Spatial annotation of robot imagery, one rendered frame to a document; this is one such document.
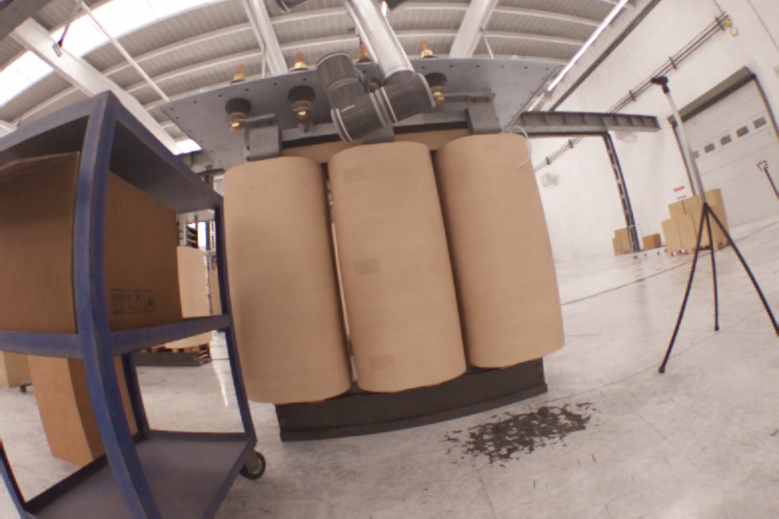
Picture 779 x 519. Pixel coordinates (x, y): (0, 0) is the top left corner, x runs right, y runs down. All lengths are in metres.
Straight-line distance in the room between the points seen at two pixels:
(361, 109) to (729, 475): 1.28
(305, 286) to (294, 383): 0.34
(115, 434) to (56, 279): 0.24
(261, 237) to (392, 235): 0.45
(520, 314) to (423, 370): 0.40
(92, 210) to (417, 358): 1.00
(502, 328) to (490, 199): 0.47
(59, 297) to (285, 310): 0.78
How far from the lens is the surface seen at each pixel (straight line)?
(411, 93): 0.89
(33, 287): 0.64
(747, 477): 0.93
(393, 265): 1.12
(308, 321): 1.14
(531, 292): 1.26
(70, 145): 0.73
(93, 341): 0.51
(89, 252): 0.51
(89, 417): 1.41
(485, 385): 1.39
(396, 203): 1.15
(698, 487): 0.90
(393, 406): 1.33
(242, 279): 1.20
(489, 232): 1.21
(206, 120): 1.56
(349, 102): 0.91
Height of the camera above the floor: 0.57
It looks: 10 degrees up
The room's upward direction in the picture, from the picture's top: 9 degrees counter-clockwise
